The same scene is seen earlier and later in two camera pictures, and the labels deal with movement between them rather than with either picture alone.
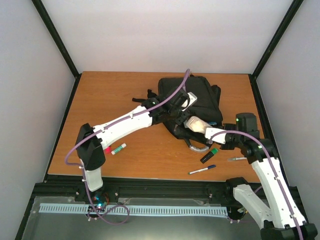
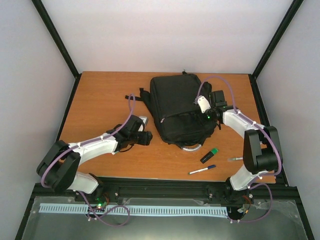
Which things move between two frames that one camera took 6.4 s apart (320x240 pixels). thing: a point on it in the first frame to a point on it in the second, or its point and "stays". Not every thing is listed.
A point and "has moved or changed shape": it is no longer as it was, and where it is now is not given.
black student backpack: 206,113 has moved or changed shape
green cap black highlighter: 213,152 stays
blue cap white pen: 201,169 stays
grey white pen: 236,159 stays
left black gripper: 180,120 to 145,140
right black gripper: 224,147 to 200,118
